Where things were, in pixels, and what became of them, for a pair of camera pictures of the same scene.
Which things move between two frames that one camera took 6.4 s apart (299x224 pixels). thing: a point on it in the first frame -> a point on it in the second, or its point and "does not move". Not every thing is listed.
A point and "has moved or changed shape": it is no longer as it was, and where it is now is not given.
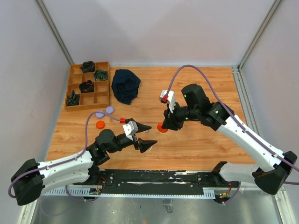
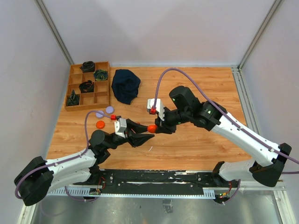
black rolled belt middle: (87, 87) does not move
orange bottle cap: (100, 124) does not move
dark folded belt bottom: (73, 99) does not move
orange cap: (159, 128) has moved or changed shape
